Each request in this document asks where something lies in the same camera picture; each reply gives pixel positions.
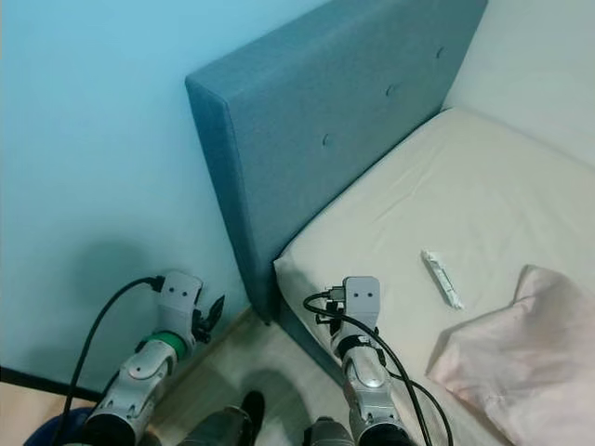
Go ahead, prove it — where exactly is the pink patterned pillow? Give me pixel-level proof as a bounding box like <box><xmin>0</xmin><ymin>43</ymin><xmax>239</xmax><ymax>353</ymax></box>
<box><xmin>428</xmin><ymin>265</ymin><xmax>595</xmax><ymax>446</ymax></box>

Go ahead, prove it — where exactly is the green white tube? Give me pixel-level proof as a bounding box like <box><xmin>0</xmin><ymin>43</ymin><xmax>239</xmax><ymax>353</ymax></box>
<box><xmin>420</xmin><ymin>249</ymin><xmax>466</xmax><ymax>310</ymax></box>

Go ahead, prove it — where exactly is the cream sheeted mattress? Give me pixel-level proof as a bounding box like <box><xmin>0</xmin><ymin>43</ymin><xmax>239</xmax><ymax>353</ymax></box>
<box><xmin>274</xmin><ymin>107</ymin><xmax>595</xmax><ymax>438</ymax></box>

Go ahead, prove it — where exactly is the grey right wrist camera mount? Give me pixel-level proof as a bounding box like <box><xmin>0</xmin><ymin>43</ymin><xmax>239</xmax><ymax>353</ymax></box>
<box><xmin>342</xmin><ymin>276</ymin><xmax>382</xmax><ymax>326</ymax></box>

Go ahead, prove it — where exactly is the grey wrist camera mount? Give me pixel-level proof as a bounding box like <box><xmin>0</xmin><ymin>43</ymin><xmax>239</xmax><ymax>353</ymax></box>
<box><xmin>158</xmin><ymin>270</ymin><xmax>203</xmax><ymax>335</ymax></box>
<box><xmin>342</xmin><ymin>276</ymin><xmax>382</xmax><ymax>326</ymax></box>

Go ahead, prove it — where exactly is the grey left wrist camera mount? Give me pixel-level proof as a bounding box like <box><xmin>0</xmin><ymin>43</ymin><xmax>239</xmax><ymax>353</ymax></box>
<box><xmin>158</xmin><ymin>270</ymin><xmax>203</xmax><ymax>335</ymax></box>

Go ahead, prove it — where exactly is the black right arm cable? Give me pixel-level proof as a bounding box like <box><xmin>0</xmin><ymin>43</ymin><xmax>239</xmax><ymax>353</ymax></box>
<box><xmin>302</xmin><ymin>290</ymin><xmax>455</xmax><ymax>446</ymax></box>

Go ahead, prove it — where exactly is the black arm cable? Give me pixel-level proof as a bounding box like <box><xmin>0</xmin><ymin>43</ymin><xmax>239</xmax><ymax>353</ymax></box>
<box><xmin>302</xmin><ymin>290</ymin><xmax>455</xmax><ymax>446</ymax></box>
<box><xmin>49</xmin><ymin>276</ymin><xmax>166</xmax><ymax>446</ymax></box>

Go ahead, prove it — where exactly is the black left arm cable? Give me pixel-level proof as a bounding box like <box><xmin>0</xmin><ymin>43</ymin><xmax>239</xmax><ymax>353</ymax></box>
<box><xmin>49</xmin><ymin>276</ymin><xmax>166</xmax><ymax>446</ymax></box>

